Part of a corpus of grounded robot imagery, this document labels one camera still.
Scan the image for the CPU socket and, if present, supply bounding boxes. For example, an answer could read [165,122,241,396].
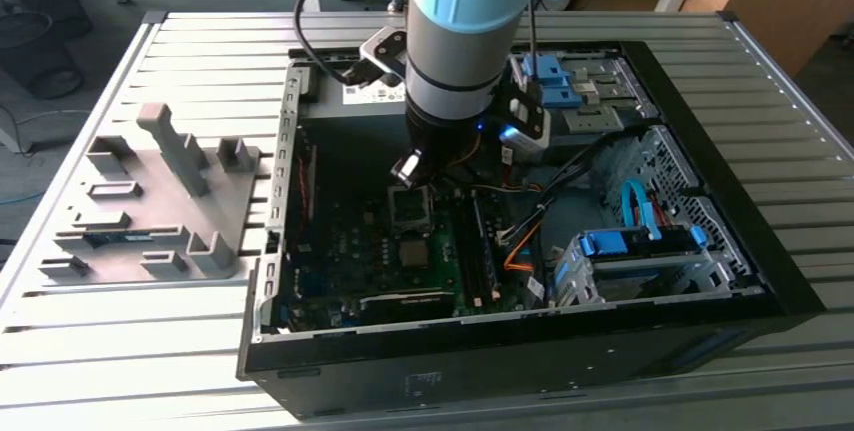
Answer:
[391,235,439,273]

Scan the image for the silver-topped CPU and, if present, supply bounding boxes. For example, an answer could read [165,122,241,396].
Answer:
[397,239,431,269]

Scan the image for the metal disk bay blue latches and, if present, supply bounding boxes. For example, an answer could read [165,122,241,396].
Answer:
[504,50,665,167]

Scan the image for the black wire bundle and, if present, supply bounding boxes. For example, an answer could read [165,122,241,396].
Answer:
[496,128,645,247]

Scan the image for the black open PC case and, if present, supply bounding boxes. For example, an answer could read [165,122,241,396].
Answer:
[233,39,828,422]

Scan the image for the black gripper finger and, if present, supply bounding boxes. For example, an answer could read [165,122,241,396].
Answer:
[388,148,443,188]

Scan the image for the dark green RAM stick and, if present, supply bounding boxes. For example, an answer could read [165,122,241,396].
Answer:
[81,233,154,247]

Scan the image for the hard disk in blue carrier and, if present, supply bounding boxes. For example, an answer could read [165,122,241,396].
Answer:
[575,224,709,265]

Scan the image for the blue flat wire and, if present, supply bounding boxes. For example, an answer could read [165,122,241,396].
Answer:
[619,178,663,241]

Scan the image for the brown wooden cabinet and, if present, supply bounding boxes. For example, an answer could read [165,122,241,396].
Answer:
[679,0,854,81]

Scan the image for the metal socket cover frame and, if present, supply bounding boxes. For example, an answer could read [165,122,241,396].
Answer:
[385,183,436,236]

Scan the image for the white grey wire bundle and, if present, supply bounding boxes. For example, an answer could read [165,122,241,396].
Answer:
[465,180,543,196]

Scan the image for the grey power supply unit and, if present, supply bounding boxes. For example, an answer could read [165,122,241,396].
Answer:
[297,64,412,185]

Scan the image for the green Dell motherboard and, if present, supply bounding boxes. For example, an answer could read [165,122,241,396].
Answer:
[276,170,535,332]

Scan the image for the black graphics card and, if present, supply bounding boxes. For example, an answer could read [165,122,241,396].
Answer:
[356,290,460,326]

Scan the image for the orange wire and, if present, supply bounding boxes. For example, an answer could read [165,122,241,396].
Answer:
[503,230,536,272]

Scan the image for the grey parts rack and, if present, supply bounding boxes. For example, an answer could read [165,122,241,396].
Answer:
[36,102,281,287]

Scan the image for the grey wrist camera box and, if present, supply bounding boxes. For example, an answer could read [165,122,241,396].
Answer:
[357,26,408,87]
[496,94,553,154]

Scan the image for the metal disk bay cage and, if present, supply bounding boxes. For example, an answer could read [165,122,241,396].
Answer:
[549,223,765,308]

